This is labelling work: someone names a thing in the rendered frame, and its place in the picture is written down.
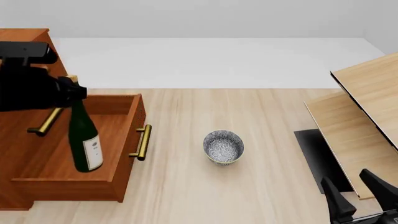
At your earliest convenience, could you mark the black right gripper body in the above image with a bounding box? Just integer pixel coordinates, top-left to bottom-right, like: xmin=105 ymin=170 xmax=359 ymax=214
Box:
xmin=328 ymin=209 xmax=398 ymax=224

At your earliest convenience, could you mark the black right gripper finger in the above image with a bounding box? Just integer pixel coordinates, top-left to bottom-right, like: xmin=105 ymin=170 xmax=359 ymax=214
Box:
xmin=359 ymin=168 xmax=398 ymax=213
xmin=320 ymin=175 xmax=358 ymax=220

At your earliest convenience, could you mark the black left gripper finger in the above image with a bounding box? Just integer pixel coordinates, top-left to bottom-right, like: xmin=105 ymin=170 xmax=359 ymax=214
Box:
xmin=66 ymin=84 xmax=88 ymax=101
xmin=58 ymin=76 xmax=74 ymax=90

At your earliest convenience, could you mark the dark green wine bottle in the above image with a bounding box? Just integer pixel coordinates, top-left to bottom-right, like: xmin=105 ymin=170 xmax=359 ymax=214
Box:
xmin=67 ymin=75 xmax=104 ymax=174

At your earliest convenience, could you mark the open wooden drawer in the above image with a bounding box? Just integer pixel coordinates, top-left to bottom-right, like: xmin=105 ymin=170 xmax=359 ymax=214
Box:
xmin=11 ymin=93 xmax=147 ymax=203

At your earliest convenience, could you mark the wooden cabinet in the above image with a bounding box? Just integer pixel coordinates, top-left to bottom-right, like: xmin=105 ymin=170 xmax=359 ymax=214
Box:
xmin=0 ymin=28 xmax=73 ymax=211

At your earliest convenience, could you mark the flat plate on black stalk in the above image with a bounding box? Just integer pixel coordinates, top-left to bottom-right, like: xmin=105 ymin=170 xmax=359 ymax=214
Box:
xmin=0 ymin=41 xmax=51 ymax=68

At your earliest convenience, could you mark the pale wooden panel black edge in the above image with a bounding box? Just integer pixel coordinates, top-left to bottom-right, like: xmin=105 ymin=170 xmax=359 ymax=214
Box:
xmin=330 ymin=51 xmax=398 ymax=151

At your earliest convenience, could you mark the blue white patterned bowl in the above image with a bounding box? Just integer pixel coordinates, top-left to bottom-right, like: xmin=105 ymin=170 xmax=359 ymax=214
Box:
xmin=203 ymin=129 xmax=245 ymax=167

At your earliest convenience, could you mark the brass drawer handle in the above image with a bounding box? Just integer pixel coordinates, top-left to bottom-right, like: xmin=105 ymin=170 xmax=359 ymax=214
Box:
xmin=128 ymin=124 xmax=153 ymax=161
xmin=27 ymin=106 xmax=65 ymax=138

